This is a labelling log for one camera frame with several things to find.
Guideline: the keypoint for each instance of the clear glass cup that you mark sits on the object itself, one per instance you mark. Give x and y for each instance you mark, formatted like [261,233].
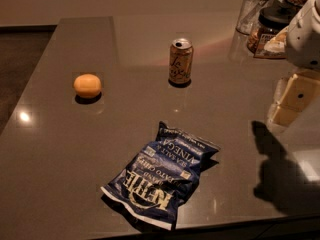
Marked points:
[249,13]

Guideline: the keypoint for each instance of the black-lidded snack jar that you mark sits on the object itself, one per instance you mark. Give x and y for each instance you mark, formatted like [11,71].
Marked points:
[262,41]

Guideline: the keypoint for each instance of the blue Kettle chip bag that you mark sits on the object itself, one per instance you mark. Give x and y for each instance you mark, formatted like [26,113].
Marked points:
[162,176]

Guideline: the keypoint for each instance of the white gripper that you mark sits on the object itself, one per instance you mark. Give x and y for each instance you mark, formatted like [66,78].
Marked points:
[306,40]

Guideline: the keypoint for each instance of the orange soda can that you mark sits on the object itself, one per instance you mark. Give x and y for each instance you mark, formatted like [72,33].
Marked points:
[180,62]

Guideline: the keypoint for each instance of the orange fruit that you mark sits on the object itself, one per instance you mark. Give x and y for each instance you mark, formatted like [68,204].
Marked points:
[87,86]

